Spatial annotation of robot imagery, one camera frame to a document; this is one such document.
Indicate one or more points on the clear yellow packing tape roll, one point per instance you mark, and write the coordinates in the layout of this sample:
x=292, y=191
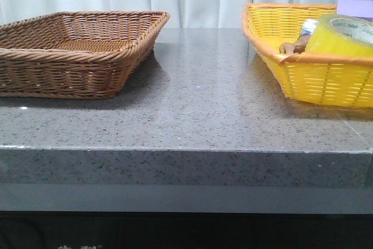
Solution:
x=341, y=35

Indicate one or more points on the brown wicker basket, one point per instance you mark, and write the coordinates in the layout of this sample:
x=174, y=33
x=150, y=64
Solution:
x=76, y=55

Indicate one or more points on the brown toy lion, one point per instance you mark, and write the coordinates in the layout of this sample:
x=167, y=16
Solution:
x=296, y=47

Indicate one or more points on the yellow wicker basket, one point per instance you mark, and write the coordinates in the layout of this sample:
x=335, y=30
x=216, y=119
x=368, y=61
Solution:
x=314, y=77

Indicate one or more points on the purple foam cube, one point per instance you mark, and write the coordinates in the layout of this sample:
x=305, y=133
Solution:
x=356, y=8

